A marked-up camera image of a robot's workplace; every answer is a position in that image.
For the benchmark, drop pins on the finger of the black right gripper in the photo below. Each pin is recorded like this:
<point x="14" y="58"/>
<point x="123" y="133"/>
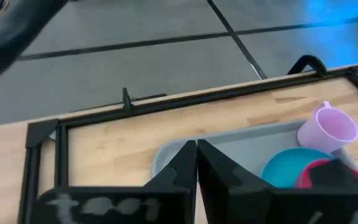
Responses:
<point x="334" y="174"/>

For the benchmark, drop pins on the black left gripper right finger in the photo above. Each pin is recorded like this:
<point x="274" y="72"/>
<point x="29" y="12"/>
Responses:
<point x="244" y="202"/>

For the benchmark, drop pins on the black frame clip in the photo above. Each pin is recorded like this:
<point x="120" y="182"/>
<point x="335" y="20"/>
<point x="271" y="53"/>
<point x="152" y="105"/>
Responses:
<point x="127" y="99"/>

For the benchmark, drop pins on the magenta plastic bowl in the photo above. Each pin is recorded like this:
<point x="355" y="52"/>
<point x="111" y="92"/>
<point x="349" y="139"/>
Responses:
<point x="303" y="179"/>

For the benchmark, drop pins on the black table border frame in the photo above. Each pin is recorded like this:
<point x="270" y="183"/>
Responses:
<point x="61" y="149"/>

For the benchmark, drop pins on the grey plastic tray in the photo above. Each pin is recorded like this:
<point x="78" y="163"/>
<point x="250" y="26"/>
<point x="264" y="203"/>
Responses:
<point x="244" y="149"/>

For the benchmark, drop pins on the teal plastic plate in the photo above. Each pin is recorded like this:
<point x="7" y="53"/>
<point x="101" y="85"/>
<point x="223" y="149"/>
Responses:
<point x="281" y="168"/>

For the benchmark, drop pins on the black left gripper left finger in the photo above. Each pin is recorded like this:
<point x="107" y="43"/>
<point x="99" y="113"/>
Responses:
<point x="120" y="205"/>

